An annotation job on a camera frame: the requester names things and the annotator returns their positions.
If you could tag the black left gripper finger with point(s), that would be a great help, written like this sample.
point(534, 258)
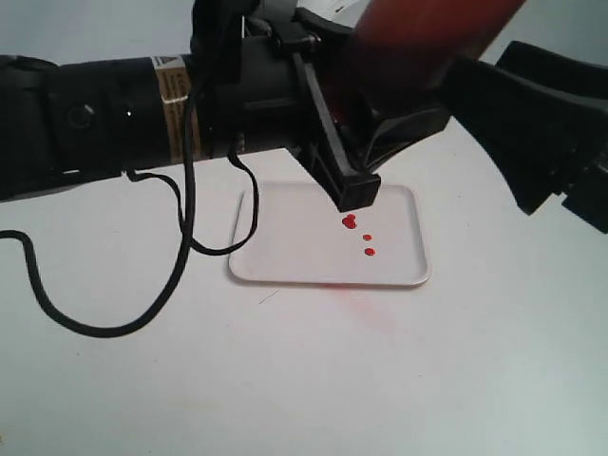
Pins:
point(542, 119)

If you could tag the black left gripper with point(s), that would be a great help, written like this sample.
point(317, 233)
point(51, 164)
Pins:
point(252, 81)

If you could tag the red sauce squeeze bottle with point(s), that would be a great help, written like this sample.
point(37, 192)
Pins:
point(401, 50)

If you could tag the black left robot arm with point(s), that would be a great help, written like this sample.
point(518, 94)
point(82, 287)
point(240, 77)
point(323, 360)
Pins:
point(63, 126)

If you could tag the white rectangular tray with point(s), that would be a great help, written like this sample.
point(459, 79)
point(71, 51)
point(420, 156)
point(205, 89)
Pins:
point(300, 239)

